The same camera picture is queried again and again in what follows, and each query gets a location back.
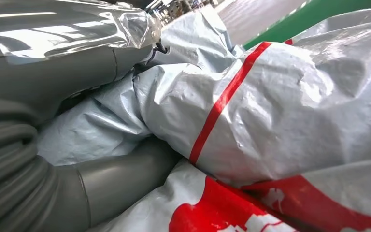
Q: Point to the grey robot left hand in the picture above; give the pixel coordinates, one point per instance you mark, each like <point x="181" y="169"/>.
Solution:
<point x="44" y="57"/>

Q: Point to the white red printed mailer bag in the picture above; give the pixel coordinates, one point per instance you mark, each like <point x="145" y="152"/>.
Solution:
<point x="284" y="112"/>

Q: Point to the green conveyor belt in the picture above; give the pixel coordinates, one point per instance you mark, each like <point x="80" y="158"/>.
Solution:
<point x="316" y="12"/>

